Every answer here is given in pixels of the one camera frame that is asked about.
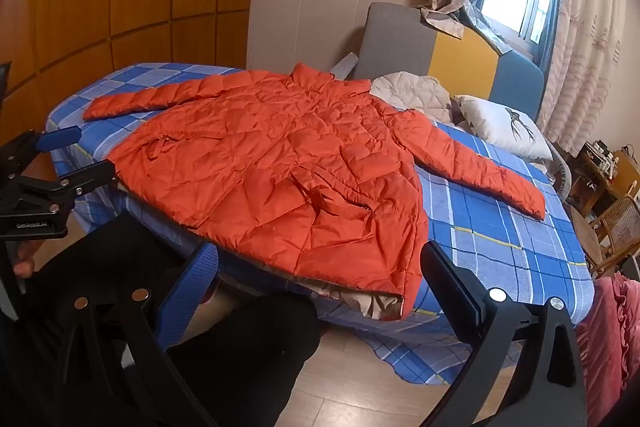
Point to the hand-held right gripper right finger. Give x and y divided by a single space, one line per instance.
450 294

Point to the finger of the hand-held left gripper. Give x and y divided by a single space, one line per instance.
60 139
87 179

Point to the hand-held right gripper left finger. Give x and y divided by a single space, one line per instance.
192 294

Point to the orange puffer jacket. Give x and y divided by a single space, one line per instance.
280 167

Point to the person's left hand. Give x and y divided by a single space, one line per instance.
24 263

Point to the bed with blue plaid sheet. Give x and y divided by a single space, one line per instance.
500 227

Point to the pink blanket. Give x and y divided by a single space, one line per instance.
610 337

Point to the white pillow with deer print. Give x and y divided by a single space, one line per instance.
500 122

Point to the wicker chair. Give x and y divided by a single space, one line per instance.
617 217

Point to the wooden bedside table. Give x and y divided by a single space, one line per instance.
595 172

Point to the grey yellow blue headboard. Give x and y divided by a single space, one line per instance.
400 42

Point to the patterned beige curtain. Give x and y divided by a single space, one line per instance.
585 32

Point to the grey bed guard rail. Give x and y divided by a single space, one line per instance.
345 66
562 172

